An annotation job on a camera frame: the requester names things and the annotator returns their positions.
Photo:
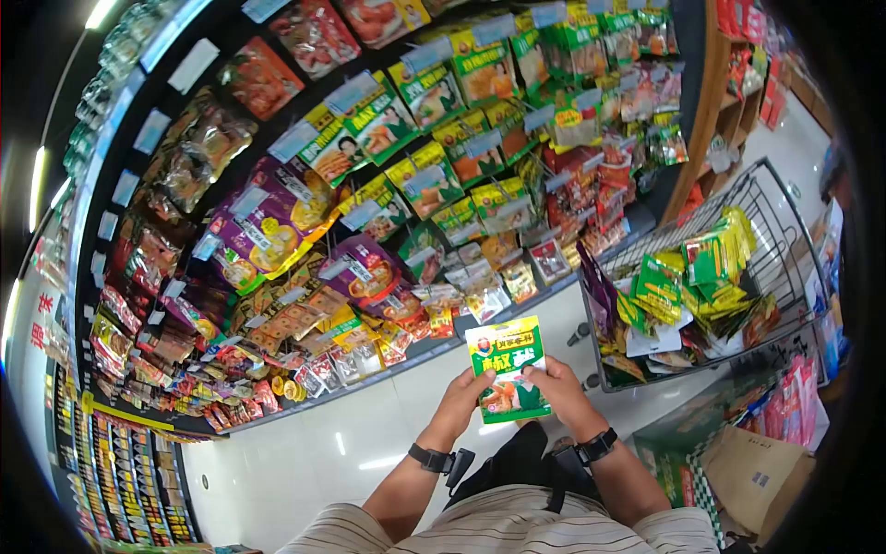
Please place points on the black wrist band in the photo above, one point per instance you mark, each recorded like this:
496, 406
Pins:
436, 460
595, 447

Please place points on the person's left thumb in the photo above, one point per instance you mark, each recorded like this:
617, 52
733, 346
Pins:
483, 381

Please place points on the brown cardboard box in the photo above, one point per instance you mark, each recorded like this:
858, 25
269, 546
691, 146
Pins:
754, 478

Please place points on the person's right thumb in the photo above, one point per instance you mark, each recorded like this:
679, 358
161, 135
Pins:
537, 374

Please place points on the person's legs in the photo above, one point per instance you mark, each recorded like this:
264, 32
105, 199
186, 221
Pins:
519, 457

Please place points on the row of red packets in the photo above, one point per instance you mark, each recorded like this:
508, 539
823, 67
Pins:
786, 405

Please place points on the green printed carton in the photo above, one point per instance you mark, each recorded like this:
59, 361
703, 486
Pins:
668, 450

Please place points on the pile of packets in cart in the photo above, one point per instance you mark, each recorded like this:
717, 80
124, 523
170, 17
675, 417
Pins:
692, 291

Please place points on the person's right hand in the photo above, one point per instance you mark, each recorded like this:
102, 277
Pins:
567, 401

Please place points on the person's body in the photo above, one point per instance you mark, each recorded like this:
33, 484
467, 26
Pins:
512, 526

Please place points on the full wooden shop shelf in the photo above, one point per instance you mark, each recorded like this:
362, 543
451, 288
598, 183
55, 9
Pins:
734, 83

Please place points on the person's left hand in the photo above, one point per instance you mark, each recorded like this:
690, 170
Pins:
453, 412

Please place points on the green seasoning packet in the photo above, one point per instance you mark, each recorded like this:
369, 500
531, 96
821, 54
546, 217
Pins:
509, 367

